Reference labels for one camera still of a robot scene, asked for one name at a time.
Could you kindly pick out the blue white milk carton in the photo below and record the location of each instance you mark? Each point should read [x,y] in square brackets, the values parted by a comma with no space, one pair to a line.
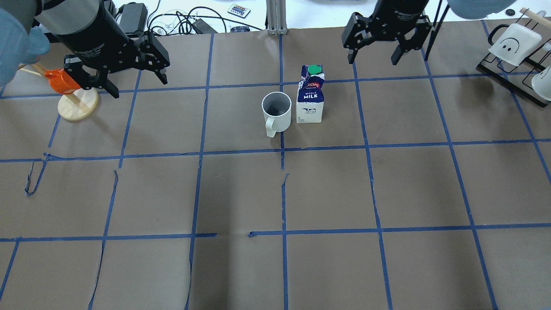
[310,98]

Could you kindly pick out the black power brick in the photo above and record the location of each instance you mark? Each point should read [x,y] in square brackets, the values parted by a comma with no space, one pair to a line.
[199,26]

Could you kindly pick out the white ribbed mug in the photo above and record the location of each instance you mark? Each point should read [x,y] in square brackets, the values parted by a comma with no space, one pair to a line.
[276,107]

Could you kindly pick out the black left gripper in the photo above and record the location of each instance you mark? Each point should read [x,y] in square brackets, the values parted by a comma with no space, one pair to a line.
[94,38]

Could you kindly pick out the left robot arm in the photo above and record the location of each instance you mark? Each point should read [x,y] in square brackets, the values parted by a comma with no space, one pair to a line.
[23,43]

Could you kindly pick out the small remote control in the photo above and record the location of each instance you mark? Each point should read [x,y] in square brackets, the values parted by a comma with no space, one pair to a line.
[240,11]

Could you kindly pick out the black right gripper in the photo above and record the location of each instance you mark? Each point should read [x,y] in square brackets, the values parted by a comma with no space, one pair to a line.
[397,16]

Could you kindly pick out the white cup on rack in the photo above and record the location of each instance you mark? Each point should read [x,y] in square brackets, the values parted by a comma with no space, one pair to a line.
[541,84]
[512,43]

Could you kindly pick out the black wire cup rack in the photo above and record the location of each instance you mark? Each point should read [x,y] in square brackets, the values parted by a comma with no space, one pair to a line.
[519,78]

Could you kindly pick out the aluminium frame post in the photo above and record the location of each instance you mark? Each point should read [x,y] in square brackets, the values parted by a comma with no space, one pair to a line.
[276,17]

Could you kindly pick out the orange mug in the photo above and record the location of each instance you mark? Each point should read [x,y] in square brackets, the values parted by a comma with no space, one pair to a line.
[61,82]

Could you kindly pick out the wooden mug tree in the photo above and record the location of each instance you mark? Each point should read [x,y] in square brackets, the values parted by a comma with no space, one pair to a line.
[73,107]

